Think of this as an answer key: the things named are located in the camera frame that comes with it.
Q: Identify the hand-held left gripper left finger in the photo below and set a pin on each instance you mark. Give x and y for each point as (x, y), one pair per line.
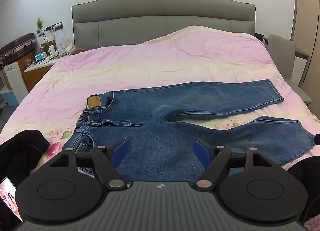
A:
(118, 151)

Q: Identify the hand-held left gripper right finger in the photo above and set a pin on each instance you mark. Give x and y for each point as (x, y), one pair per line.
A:
(201, 153)

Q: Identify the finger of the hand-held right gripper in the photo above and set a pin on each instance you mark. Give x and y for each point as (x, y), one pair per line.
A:
(317, 139)

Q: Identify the blue denim pants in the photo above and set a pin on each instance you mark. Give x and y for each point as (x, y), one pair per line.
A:
(162, 146)

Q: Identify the dark cloth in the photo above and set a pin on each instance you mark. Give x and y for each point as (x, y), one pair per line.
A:
(306, 183)

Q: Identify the pink fuzzy cloth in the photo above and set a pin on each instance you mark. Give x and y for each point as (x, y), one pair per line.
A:
(312, 224)

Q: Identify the grey chair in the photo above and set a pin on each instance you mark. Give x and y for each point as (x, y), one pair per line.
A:
(282, 56)

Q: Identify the pink floral blanket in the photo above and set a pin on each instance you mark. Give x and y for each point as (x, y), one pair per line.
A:
(150, 66)

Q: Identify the black garment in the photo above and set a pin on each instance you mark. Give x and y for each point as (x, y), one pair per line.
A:
(20, 151)

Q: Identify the white top wooden nightstand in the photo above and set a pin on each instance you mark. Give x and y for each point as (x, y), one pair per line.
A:
(37, 73)

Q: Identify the smartphone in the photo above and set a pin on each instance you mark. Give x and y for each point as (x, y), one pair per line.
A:
(8, 196)

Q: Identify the light blue bin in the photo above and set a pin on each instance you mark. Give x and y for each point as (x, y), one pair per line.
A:
(9, 96)

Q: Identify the blue alarm clock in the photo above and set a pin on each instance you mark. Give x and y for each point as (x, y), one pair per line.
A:
(40, 56)

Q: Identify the white air purifier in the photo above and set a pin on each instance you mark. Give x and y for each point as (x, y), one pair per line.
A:
(15, 78)

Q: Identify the drinking glass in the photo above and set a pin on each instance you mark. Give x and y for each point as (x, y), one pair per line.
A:
(28, 63)

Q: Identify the beige wardrobe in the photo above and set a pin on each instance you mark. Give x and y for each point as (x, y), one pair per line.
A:
(306, 9)

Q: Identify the grey padded headboard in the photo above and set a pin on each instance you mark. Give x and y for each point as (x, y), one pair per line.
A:
(162, 13)

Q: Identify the dark brown suitcase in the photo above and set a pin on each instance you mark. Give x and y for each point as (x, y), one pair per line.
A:
(17, 43)

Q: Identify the small green potted plant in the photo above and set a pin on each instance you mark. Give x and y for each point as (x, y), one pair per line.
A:
(39, 25)

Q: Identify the wall power socket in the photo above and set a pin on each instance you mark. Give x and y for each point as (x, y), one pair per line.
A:
(53, 26)

